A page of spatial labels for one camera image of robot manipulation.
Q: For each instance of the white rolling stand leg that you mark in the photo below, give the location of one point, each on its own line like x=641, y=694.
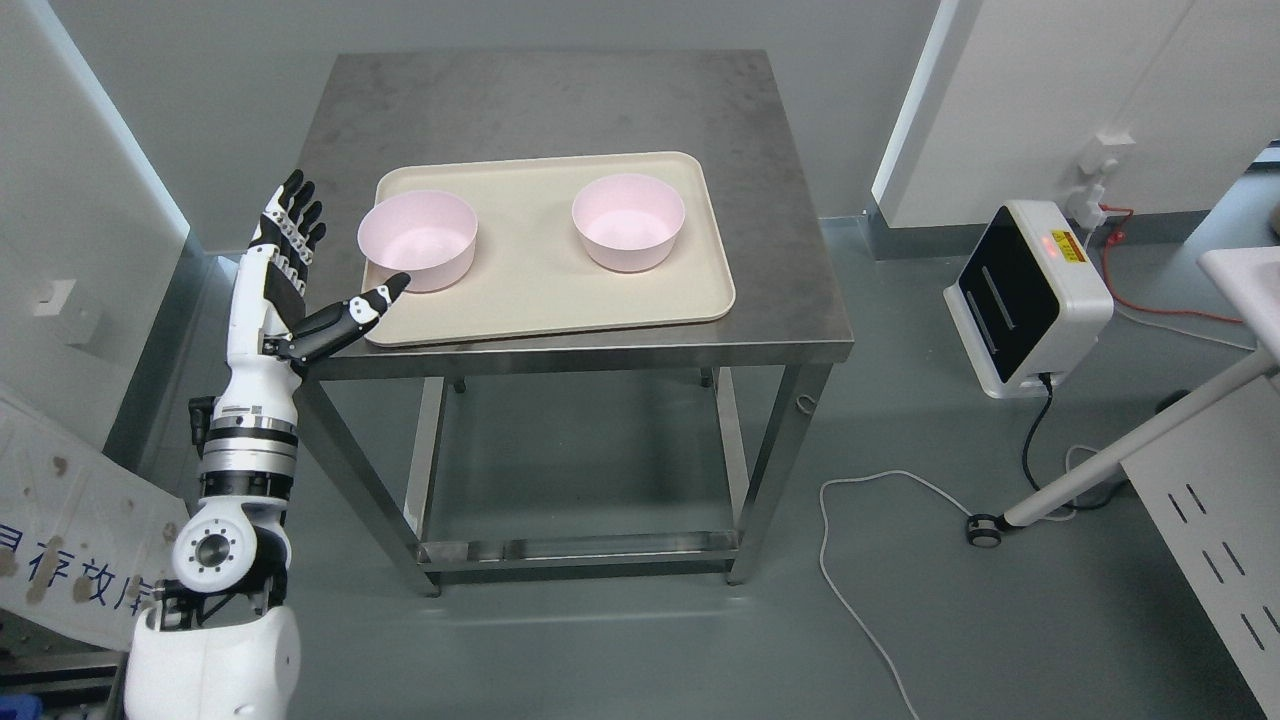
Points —
x=1249, y=279

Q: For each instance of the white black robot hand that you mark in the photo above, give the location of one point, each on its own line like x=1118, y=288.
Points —
x=268, y=321

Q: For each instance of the white wall socket plug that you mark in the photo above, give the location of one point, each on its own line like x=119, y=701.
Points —
x=1102, y=155

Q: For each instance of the stainless steel table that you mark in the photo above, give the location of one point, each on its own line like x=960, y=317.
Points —
x=768, y=360

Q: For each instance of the pink bowl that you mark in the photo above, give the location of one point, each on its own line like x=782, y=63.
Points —
x=628, y=222
x=429, y=235

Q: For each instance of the beige plastic tray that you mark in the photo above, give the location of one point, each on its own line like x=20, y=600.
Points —
x=532, y=275

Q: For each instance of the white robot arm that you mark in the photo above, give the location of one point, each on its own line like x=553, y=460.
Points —
x=216, y=640

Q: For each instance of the white perforated cabinet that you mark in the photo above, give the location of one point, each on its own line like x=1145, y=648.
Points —
x=1211, y=486

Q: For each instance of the white sign with blue text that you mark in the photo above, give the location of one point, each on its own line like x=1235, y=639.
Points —
x=84, y=541

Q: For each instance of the white black charging device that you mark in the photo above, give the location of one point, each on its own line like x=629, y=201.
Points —
x=1028, y=304

